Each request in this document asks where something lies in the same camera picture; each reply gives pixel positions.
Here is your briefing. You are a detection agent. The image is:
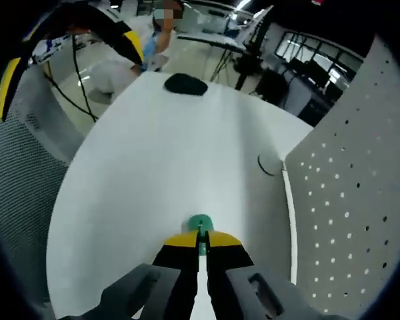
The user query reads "green hook assembly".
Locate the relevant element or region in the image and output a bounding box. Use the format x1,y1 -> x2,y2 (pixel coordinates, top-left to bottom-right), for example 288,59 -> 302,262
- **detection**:
185,213 -> 217,257

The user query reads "black office chair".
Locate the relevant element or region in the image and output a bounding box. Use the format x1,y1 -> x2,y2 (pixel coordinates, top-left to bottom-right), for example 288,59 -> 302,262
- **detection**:
258,69 -> 289,105

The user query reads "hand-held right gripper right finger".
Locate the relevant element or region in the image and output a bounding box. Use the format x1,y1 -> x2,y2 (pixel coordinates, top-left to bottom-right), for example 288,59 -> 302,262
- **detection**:
204,231 -> 349,320

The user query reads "white perforated mounting plate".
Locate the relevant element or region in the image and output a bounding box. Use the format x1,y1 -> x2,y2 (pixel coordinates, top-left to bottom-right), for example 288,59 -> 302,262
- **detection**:
281,35 -> 400,316

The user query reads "black tripod stand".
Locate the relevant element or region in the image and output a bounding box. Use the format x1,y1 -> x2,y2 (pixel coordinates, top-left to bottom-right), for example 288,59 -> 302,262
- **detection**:
209,5 -> 266,98

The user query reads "black cabinet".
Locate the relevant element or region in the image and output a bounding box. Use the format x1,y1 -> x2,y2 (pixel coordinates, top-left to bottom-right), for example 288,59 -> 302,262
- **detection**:
286,85 -> 331,125

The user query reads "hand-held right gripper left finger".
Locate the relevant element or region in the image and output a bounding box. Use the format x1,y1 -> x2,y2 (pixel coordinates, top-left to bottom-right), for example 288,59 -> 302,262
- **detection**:
66,231 -> 201,320

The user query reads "white background desk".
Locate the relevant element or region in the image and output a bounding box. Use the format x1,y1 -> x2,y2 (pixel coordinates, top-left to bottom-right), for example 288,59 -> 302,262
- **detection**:
177,32 -> 248,51

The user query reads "black computer mouse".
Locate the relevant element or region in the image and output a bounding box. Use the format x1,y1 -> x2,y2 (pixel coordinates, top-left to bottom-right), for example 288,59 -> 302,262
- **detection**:
163,73 -> 209,98

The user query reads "grey mesh office chair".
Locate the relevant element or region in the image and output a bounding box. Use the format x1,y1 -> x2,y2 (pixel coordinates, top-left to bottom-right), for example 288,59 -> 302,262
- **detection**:
0,65 -> 76,301

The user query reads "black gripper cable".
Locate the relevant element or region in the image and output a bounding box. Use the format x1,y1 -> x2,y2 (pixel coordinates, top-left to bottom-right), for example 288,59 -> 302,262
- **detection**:
71,33 -> 100,123

